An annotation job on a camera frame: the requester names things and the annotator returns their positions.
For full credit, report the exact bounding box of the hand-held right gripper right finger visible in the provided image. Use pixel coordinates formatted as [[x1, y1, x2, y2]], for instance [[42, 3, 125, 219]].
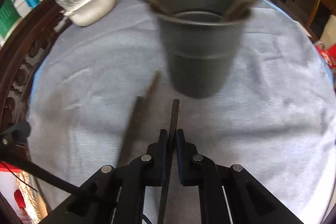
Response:
[[175, 129, 305, 224]]

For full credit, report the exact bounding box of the blue table cover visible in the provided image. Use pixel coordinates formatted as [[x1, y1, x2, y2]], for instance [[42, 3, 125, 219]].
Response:
[[29, 0, 336, 135]]

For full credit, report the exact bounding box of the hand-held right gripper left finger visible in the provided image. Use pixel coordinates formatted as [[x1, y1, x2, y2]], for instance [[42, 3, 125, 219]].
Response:
[[45, 129, 168, 224]]

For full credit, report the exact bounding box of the green thermos jug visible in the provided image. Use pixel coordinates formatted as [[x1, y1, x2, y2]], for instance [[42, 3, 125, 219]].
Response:
[[0, 0, 20, 39]]

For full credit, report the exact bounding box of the carved dark wooden sideboard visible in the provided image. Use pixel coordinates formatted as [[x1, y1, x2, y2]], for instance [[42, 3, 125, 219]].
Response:
[[0, 0, 87, 135]]

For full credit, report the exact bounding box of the single dark wooden chopstick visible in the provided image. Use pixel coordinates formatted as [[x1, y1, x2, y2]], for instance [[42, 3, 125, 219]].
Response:
[[157, 99, 180, 224], [118, 96, 145, 167]]

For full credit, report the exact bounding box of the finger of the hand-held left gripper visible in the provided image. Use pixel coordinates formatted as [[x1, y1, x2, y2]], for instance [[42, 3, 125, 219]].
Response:
[[0, 120, 31, 147]]

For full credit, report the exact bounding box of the dark metal chopstick holder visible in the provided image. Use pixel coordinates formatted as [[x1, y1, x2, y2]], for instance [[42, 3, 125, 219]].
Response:
[[157, 0, 251, 99]]

